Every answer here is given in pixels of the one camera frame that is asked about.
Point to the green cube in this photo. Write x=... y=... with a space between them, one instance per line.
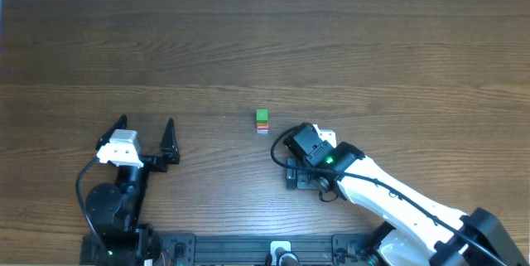
x=262 y=115

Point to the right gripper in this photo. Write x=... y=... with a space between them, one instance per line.
x=299 y=177

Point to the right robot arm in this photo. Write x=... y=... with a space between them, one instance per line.
x=393 y=204

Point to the mounting rail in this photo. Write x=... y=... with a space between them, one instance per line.
x=240 y=249

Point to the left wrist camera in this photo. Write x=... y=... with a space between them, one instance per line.
x=120 y=148

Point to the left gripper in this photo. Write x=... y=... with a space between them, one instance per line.
x=155 y=163

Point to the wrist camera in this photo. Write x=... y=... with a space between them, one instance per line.
x=120 y=148
x=326 y=136

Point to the white cube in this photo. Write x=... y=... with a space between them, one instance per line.
x=263 y=131

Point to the orange cube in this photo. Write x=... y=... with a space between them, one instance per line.
x=262 y=123

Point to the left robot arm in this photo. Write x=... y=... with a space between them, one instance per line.
x=116 y=208

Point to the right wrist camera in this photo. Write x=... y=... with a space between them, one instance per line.
x=326 y=136

